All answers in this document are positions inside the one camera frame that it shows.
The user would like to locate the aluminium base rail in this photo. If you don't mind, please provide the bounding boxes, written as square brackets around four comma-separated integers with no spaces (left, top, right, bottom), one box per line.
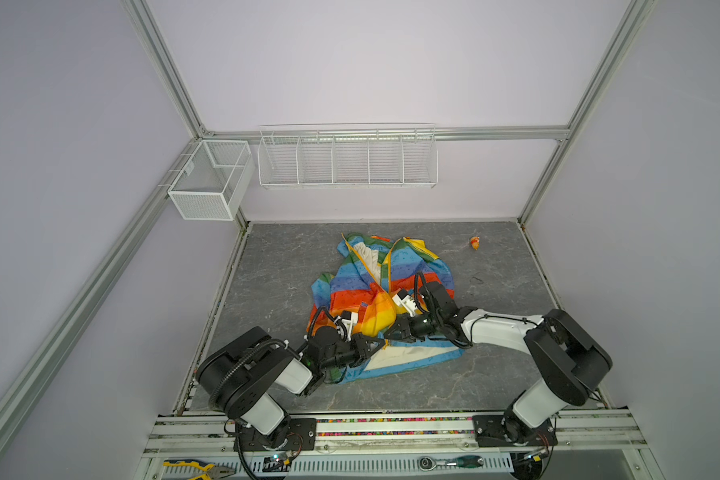
[135,409,663,479]

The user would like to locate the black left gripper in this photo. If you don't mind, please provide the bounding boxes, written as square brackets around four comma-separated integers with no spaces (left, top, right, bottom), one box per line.
[320,333,385,373]

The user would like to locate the green handled ratchet wrench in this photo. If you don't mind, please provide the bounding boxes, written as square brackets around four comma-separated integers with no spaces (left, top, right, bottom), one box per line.
[417,455,485,471]

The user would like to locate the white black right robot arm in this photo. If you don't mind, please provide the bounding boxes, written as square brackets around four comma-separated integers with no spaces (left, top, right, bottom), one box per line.
[384,307,613,448]

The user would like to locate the small white mesh basket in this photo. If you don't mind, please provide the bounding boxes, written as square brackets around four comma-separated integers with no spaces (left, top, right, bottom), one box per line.
[168,140,254,221]

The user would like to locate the yellow handled pliers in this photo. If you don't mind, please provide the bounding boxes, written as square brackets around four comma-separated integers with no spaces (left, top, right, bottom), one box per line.
[163,459,236,480]

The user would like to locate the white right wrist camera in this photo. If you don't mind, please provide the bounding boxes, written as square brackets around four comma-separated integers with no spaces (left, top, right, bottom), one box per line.
[392,289,419,316]

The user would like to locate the multicolour patchwork jacket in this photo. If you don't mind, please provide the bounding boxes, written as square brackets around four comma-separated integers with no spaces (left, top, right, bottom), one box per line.
[307,233,463,384]

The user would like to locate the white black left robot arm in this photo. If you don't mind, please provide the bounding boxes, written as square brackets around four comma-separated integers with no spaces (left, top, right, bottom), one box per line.
[195,326,386,450]

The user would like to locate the green circuit board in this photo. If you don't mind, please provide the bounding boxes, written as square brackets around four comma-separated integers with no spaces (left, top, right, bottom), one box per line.
[262,455,293,473]

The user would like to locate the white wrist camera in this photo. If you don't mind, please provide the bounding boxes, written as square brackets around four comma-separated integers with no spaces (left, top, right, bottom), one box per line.
[336,310,359,336]
[392,289,419,316]

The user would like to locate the long white wire basket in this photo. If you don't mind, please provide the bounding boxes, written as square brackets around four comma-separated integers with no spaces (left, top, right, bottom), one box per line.
[258,123,439,188]

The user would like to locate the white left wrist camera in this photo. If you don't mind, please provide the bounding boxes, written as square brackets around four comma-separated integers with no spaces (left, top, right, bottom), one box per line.
[336,310,359,336]

